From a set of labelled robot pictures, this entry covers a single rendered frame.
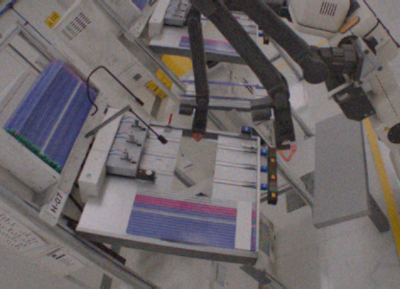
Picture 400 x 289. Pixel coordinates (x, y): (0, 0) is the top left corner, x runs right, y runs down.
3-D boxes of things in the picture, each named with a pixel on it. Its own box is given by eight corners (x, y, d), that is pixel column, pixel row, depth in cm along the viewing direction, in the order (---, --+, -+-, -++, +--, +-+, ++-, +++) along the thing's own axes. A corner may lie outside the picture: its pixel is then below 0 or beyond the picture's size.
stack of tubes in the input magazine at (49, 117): (98, 94, 190) (57, 56, 177) (62, 171, 153) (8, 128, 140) (82, 106, 196) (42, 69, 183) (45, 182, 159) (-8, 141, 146)
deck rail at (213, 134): (257, 145, 207) (259, 136, 203) (257, 148, 206) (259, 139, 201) (118, 125, 208) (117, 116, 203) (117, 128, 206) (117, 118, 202)
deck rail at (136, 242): (254, 261, 158) (258, 253, 153) (254, 265, 156) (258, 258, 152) (79, 234, 158) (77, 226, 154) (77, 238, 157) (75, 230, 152)
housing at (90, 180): (125, 130, 207) (124, 109, 197) (99, 205, 171) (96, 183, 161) (110, 128, 207) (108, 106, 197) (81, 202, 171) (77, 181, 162)
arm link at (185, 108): (206, 100, 173) (207, 89, 180) (179, 97, 173) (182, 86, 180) (204, 122, 181) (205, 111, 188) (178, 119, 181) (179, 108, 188)
